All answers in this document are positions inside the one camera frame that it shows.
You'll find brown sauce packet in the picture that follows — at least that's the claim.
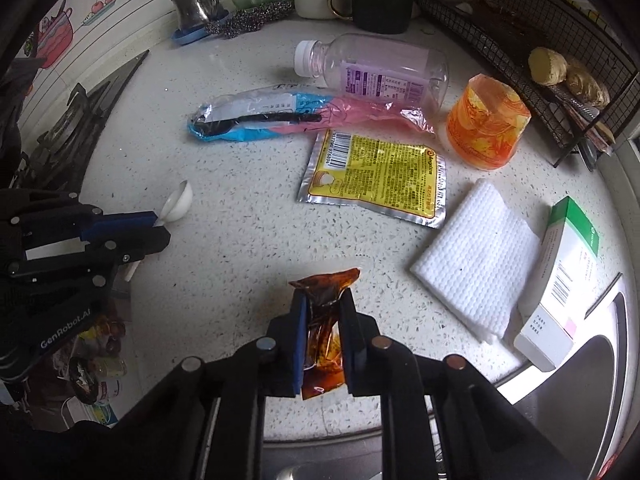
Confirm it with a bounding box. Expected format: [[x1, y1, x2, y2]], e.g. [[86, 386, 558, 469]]
[[291, 268, 360, 400]]

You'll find white plastic spoon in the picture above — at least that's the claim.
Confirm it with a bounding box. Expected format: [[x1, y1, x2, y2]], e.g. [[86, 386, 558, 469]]
[[121, 180, 194, 283]]

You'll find yellow silver foil pouch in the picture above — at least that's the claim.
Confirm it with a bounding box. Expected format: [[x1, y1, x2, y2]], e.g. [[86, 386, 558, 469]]
[[297, 130, 447, 229]]

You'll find orange plastic cup wrapper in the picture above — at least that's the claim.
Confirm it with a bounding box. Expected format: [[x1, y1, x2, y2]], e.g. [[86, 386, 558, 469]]
[[446, 74, 532, 170]]

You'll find black gas stove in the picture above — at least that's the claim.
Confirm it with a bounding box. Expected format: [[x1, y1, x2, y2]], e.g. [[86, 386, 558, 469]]
[[12, 51, 149, 194]]

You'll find white folded cloth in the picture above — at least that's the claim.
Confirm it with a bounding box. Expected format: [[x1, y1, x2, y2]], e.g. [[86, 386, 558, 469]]
[[410, 179, 540, 344]]

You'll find blue pink plastic wrapper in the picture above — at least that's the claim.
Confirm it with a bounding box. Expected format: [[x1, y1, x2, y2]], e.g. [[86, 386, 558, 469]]
[[188, 84, 434, 142]]

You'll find blue saucer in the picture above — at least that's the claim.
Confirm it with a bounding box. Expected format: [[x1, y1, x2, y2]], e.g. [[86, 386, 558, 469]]
[[171, 10, 230, 47]]

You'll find stainless steel sink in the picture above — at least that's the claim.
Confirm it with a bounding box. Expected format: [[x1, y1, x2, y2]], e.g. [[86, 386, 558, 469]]
[[262, 275, 631, 479]]

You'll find small steel pot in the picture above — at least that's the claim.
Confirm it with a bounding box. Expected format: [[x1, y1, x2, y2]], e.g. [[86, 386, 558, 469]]
[[170, 0, 222, 30]]

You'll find white green carton box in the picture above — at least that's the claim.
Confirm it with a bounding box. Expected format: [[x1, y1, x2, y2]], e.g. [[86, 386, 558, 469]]
[[514, 196, 600, 373]]

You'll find steel wool scrubber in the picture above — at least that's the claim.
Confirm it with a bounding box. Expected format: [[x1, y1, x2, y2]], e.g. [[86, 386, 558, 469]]
[[205, 0, 295, 39]]

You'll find clear plastic bottle purple label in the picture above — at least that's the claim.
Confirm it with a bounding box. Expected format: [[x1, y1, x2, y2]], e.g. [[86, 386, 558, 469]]
[[294, 34, 449, 113]]

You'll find dark green utensil mug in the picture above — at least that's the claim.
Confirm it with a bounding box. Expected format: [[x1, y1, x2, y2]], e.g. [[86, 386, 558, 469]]
[[328, 0, 413, 35]]

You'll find ginger root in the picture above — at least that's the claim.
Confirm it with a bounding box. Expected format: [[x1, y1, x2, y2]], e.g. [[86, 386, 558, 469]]
[[528, 47, 567, 87]]

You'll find black wire rack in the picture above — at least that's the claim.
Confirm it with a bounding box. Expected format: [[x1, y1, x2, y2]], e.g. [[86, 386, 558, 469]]
[[416, 0, 639, 155]]

